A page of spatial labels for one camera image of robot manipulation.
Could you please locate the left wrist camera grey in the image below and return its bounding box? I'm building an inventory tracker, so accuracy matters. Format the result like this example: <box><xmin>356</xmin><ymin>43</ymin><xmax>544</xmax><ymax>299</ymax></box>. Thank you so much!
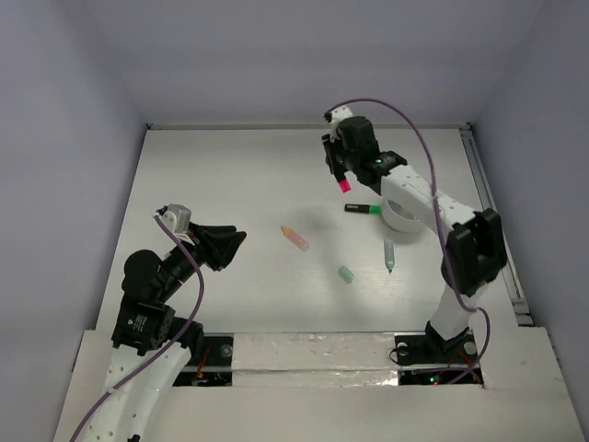
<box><xmin>160</xmin><ymin>204</ymin><xmax>191</xmax><ymax>239</ymax></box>

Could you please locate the white round container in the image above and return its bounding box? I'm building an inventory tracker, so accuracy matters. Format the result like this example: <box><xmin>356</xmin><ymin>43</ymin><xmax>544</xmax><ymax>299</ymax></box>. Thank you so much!
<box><xmin>381</xmin><ymin>199</ymin><xmax>425</xmax><ymax>234</ymax></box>

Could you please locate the green highlighter marker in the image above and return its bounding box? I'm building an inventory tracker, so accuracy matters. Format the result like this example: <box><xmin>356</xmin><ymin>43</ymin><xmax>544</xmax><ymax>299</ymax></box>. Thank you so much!
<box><xmin>383</xmin><ymin>238</ymin><xmax>396</xmax><ymax>273</ymax></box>

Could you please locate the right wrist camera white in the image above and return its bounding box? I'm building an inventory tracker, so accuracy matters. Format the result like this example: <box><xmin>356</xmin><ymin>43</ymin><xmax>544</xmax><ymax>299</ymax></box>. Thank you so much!
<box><xmin>323</xmin><ymin>105</ymin><xmax>353</xmax><ymax>142</ymax></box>

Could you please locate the black pink highlighter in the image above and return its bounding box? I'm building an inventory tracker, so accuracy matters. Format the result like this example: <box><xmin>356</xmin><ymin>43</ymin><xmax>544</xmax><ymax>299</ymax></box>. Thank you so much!
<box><xmin>336</xmin><ymin>174</ymin><xmax>351</xmax><ymax>193</ymax></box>

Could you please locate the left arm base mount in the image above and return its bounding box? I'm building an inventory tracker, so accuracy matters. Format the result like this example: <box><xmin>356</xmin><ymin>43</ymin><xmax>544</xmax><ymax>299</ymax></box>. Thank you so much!
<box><xmin>173</xmin><ymin>334</ymin><xmax>234</xmax><ymax>388</ymax></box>

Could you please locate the green marker cap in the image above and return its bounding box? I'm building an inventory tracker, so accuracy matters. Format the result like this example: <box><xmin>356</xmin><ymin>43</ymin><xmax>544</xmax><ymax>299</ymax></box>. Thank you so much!
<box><xmin>338</xmin><ymin>266</ymin><xmax>354</xmax><ymax>284</ymax></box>

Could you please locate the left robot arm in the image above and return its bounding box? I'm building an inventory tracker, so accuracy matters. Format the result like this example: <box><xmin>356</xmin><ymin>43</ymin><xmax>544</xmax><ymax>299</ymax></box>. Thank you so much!
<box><xmin>70</xmin><ymin>212</ymin><xmax>247</xmax><ymax>441</ymax></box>

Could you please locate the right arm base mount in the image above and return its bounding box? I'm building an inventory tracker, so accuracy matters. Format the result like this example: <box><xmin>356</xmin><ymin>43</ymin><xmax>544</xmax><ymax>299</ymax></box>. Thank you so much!
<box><xmin>388</xmin><ymin>332</ymin><xmax>483</xmax><ymax>386</ymax></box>

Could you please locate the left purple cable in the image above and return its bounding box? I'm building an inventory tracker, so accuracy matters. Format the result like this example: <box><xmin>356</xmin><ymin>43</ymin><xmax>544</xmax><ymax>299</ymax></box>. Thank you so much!
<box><xmin>68</xmin><ymin>214</ymin><xmax>206</xmax><ymax>442</ymax></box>

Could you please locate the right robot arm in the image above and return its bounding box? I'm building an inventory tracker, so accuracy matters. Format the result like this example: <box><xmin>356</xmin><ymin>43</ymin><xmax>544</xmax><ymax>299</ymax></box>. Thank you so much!
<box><xmin>322</xmin><ymin>107</ymin><xmax>507</xmax><ymax>361</ymax></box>

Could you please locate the orange highlighter marker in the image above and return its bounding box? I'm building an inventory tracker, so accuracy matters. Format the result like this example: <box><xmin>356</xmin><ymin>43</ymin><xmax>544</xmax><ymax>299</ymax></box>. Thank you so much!
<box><xmin>281</xmin><ymin>226</ymin><xmax>309</xmax><ymax>251</ymax></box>

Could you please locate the black green highlighter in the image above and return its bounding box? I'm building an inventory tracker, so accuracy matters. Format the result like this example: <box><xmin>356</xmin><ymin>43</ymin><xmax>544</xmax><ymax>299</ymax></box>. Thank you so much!
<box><xmin>344</xmin><ymin>204</ymin><xmax>381</xmax><ymax>215</ymax></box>

